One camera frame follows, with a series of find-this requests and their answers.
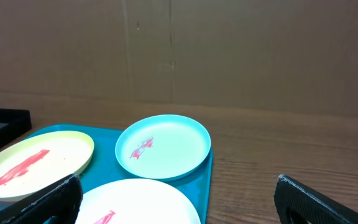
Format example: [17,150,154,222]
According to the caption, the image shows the light blue plate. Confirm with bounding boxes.
[115,114,211,181]

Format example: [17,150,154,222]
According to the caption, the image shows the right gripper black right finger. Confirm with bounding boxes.
[273,174,358,224]

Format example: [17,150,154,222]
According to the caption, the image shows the teal plastic serving tray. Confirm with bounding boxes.
[29,124,213,223]

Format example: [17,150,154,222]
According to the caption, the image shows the yellow plate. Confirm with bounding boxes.
[0,131,94,202]

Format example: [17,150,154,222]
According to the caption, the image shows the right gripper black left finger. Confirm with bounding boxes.
[0,174,83,224]

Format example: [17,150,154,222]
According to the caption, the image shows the white plate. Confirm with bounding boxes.
[75,179,201,224]

